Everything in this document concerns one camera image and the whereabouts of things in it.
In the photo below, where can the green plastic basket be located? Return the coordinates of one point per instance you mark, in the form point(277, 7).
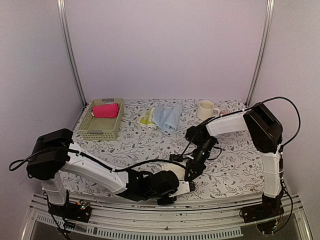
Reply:
point(93, 128)

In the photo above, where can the left aluminium post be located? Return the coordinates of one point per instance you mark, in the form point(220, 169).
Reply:
point(62, 13)

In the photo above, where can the cream ceramic mug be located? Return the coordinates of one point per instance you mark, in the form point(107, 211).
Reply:
point(207, 109)

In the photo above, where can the blue rolled towel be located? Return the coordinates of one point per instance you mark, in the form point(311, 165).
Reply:
point(167, 119)

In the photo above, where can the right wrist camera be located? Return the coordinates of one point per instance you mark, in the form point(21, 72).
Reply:
point(178, 158)

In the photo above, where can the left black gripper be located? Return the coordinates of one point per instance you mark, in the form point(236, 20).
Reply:
point(168, 202)

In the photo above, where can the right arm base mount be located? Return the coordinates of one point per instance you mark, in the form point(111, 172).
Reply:
point(266, 216)

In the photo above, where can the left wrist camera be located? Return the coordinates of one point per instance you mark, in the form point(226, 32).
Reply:
point(183, 188)

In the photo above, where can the cream towel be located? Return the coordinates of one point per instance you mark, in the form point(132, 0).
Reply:
point(178, 170)

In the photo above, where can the green white towel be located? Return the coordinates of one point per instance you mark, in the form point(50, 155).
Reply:
point(146, 120)

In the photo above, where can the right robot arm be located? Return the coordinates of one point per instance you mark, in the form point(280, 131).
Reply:
point(266, 134)

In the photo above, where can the right aluminium post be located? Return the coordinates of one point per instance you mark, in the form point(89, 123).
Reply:
point(268, 17)

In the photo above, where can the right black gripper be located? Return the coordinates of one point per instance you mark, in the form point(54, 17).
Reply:
point(195, 167)

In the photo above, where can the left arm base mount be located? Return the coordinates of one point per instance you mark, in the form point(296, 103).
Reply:
point(71, 211)

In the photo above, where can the aluminium post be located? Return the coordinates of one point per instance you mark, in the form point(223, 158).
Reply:
point(268, 17)
point(62, 13)

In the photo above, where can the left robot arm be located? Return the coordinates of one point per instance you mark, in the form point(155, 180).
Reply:
point(56, 152)

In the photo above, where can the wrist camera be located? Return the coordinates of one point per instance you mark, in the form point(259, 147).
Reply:
point(183, 188)
point(178, 158)

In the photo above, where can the red patterned bowl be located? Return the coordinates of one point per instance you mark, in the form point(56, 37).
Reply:
point(226, 112)

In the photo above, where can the pink towel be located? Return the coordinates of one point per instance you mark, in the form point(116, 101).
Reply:
point(106, 111)

